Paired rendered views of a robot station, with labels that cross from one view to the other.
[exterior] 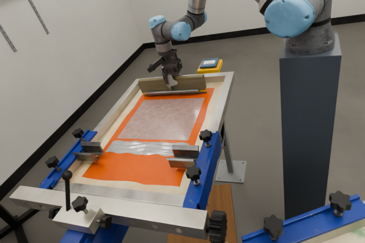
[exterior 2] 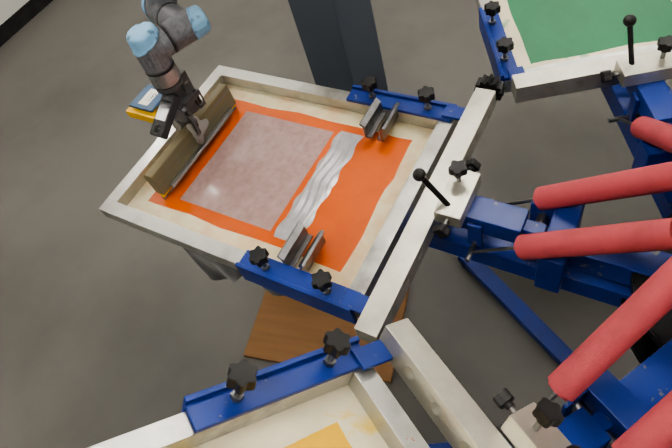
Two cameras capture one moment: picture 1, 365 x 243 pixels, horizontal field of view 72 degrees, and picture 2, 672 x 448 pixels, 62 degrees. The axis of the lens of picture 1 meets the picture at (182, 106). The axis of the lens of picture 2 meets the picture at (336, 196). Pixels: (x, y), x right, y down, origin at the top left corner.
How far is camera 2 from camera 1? 1.25 m
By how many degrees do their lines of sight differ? 54
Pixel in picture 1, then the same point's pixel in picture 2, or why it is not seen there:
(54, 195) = (401, 254)
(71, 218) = (463, 195)
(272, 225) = (506, 42)
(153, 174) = (381, 168)
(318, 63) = not seen: outside the picture
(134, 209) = (456, 148)
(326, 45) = not seen: outside the picture
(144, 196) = (424, 162)
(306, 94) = not seen: outside the picture
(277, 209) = not seen: hidden behind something
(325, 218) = (494, 30)
